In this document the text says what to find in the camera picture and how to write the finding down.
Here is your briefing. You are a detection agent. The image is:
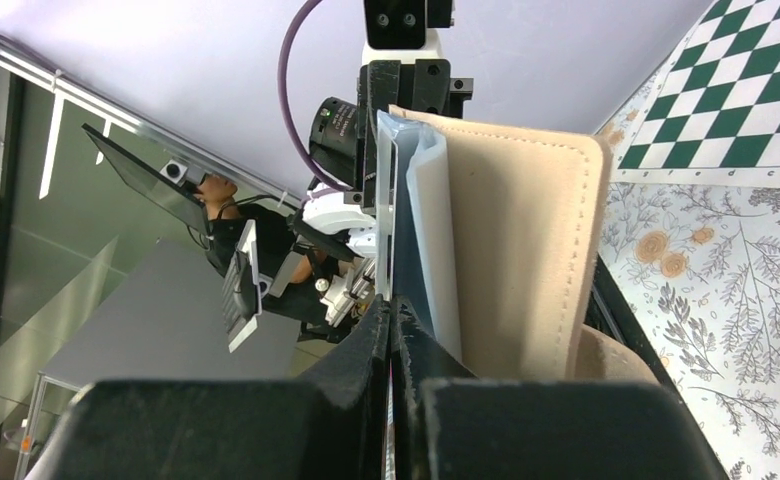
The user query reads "beige leather card holder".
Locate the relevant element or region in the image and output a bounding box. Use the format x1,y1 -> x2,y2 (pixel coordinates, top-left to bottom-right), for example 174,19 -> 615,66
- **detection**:
388,106 -> 655,384

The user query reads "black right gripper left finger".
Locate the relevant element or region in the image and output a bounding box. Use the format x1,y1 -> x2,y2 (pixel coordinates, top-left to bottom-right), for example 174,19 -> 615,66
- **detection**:
30,298 -> 390,479

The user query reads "green and white chessboard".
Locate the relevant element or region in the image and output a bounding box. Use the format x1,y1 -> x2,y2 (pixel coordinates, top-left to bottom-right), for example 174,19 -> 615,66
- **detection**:
612,0 -> 780,188

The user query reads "person in black shirt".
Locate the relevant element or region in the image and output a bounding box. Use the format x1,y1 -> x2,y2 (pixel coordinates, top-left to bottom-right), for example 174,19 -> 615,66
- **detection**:
181,175 -> 357,351

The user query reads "dark monitor screen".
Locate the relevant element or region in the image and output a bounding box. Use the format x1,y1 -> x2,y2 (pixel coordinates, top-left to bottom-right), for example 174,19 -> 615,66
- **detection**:
81,124 -> 210,235

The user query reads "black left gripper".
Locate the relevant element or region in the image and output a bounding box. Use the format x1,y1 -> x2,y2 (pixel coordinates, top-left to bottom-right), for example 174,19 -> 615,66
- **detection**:
355,59 -> 474,212

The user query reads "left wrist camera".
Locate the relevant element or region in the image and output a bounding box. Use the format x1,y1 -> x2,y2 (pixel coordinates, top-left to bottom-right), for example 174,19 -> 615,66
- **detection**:
362,0 -> 455,50

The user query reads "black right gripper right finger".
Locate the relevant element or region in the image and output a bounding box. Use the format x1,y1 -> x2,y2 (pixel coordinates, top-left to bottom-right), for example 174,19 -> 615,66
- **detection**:
391,297 -> 726,479

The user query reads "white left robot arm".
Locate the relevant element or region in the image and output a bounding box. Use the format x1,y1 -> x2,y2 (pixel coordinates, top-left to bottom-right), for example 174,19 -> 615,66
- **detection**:
292,28 -> 473,261

